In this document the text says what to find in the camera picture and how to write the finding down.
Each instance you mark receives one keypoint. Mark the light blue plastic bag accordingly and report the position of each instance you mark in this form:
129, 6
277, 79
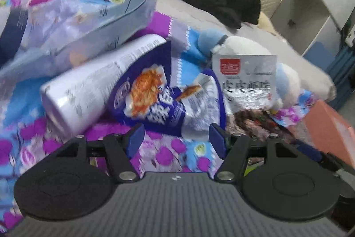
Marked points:
111, 26

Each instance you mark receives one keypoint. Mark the blue purple snack packet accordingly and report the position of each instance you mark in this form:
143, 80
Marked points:
147, 92

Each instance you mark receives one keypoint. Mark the blue wall pad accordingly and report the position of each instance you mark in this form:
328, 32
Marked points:
319, 51

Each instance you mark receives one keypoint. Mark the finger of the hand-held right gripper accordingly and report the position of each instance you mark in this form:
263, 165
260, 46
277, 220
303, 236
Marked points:
309, 150

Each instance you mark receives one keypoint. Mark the dark snack packet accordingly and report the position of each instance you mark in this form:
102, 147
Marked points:
255, 120

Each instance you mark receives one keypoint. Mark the pink cardboard box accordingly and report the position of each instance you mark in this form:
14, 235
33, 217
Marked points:
327, 128

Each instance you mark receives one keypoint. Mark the blue curtain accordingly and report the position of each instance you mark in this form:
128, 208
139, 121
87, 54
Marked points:
344, 64

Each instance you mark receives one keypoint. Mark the grey white wall cabinet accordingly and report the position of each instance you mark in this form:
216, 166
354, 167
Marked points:
305, 17

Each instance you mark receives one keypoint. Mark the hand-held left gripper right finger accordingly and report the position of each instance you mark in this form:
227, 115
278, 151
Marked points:
217, 139

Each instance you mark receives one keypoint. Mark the silver snack packet red label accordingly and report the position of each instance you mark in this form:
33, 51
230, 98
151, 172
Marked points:
244, 81

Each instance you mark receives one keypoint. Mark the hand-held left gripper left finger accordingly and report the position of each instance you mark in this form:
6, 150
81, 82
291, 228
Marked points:
136, 139

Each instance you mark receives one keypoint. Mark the white and blue plush toy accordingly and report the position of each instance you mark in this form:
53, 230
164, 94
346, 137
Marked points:
288, 81

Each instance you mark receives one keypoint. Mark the purple white snack bag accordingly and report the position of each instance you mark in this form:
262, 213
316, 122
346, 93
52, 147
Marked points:
83, 92

